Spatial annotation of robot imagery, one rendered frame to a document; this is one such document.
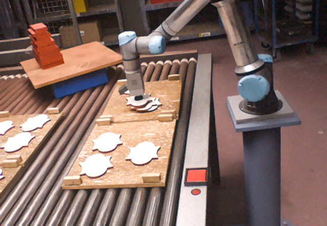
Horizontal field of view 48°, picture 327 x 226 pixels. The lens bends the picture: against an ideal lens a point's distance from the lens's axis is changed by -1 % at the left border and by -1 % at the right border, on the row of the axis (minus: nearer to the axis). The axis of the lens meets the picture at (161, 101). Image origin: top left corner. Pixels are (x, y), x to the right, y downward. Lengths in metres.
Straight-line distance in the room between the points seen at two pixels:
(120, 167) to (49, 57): 1.02
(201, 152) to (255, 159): 0.45
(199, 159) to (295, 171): 1.53
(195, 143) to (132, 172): 0.28
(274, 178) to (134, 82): 0.79
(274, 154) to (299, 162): 1.12
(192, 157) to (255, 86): 0.36
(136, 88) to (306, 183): 1.48
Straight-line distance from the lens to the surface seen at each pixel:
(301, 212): 2.45
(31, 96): 2.17
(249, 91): 1.43
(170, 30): 1.59
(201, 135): 1.43
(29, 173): 1.46
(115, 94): 1.85
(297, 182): 2.66
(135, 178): 1.23
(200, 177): 1.20
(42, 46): 2.12
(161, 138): 1.41
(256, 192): 1.85
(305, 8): 5.65
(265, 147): 1.69
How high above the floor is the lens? 1.66
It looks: 26 degrees down
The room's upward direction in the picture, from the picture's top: 9 degrees counter-clockwise
